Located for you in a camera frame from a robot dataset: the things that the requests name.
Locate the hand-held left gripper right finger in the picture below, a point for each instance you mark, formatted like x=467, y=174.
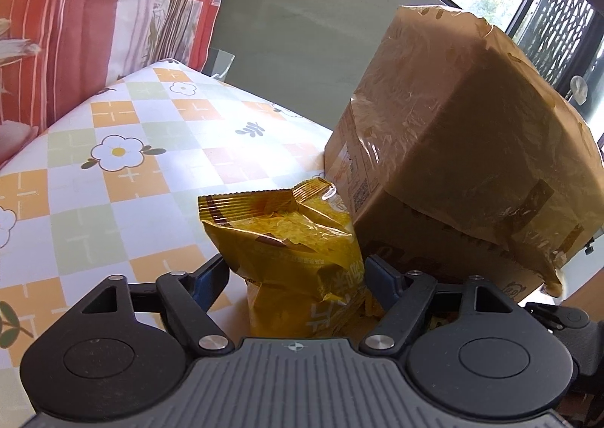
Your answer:
x=380, y=279

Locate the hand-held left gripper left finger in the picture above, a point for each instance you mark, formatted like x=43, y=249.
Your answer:
x=210, y=281

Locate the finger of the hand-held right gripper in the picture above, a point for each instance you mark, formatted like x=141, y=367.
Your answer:
x=561, y=315

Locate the yellow snack bag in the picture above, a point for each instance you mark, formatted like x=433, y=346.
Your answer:
x=292, y=258

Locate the brown cardboard box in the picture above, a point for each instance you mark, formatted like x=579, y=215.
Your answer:
x=462, y=140

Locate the floral checked tablecloth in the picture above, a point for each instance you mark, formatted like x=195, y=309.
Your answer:
x=122, y=182

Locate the clear plastic container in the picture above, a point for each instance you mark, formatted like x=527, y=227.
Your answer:
x=221, y=63

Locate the white round object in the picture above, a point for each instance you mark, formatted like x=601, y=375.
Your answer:
x=578, y=87

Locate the black metal window grille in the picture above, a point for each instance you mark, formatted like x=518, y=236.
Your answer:
x=561, y=26

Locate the pink printed curtain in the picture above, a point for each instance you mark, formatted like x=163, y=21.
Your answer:
x=80, y=17

